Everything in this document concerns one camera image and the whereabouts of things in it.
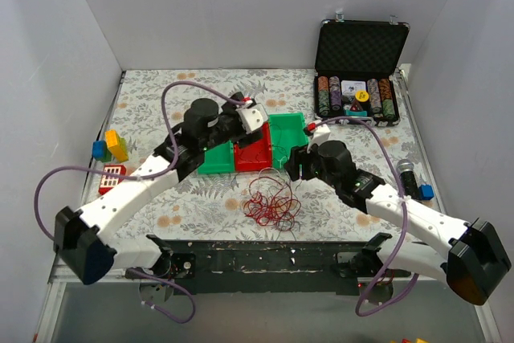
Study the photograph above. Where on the red plastic bin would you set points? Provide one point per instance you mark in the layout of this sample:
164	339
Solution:
256	156

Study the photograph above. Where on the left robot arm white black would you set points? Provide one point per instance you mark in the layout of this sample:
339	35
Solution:
85	238

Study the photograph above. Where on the black microphone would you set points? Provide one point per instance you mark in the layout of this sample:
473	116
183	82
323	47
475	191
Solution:
405	169

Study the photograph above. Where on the small blue cube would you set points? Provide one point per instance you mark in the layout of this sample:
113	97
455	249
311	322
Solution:
426	192

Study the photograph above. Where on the red white toy brick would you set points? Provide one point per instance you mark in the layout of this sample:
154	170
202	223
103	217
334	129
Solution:
116	175

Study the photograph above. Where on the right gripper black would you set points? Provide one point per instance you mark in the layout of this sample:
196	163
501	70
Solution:
301	164

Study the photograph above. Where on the stacked colourful toy bricks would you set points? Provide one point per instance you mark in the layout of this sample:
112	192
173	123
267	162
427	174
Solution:
112	147

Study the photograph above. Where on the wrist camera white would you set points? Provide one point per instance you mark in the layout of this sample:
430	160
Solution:
317	134
252	115

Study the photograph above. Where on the black poker chip case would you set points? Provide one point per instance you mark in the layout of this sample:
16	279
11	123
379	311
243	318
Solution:
358	50

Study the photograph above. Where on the white card deck box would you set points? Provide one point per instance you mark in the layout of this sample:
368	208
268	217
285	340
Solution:
349	88

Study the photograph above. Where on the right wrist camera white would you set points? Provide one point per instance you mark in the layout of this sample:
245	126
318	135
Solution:
317	134

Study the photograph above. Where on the green plastic bin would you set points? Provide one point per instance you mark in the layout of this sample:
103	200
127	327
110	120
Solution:
287	131
219	160

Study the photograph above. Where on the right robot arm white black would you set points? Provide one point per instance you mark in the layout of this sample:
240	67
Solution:
469	257

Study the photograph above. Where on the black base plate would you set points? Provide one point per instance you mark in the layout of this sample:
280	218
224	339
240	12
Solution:
209	267

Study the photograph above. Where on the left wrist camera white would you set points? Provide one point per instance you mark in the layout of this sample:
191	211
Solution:
252	115

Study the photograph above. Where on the right green plastic bin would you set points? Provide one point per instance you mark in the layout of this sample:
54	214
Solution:
287	131

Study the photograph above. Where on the left green plastic bin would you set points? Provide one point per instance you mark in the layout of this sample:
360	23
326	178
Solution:
219	160

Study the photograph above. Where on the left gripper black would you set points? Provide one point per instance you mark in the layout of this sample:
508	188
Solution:
249	136

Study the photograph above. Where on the yellow round disc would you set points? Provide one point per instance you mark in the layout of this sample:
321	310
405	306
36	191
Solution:
362	96

